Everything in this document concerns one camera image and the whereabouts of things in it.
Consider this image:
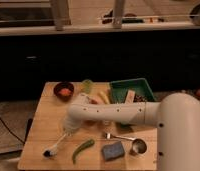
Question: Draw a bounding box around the metal measuring cup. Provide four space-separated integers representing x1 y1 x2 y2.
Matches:
102 132 147 156

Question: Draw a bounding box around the white black dish brush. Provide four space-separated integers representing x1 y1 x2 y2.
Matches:
43 133 67 157

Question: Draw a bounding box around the orange bowl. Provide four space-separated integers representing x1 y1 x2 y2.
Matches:
88 98 99 104

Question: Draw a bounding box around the black cable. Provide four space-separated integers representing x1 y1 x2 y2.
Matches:
0 108 26 146

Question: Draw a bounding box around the dark grape bunch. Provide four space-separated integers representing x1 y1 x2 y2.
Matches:
134 95 147 102

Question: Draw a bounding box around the green plastic tray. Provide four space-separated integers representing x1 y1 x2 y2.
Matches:
108 77 157 129

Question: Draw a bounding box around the dark red bowl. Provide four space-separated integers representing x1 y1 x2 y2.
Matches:
53 82 74 101

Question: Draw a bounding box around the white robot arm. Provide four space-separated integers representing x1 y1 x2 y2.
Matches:
64 93 200 171

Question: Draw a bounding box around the yellow banana piece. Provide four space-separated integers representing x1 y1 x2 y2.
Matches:
99 91 110 104

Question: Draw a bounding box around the green chili pepper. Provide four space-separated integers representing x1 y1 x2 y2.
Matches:
72 139 95 164

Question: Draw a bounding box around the orange fruit in bowl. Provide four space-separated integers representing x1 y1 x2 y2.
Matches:
59 88 71 96

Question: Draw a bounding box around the wooden block in tray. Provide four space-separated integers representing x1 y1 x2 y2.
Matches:
125 90 135 103

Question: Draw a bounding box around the green translucent cup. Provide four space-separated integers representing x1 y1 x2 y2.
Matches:
81 79 93 94

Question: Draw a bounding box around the blue sponge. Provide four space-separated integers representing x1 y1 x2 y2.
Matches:
102 141 125 161

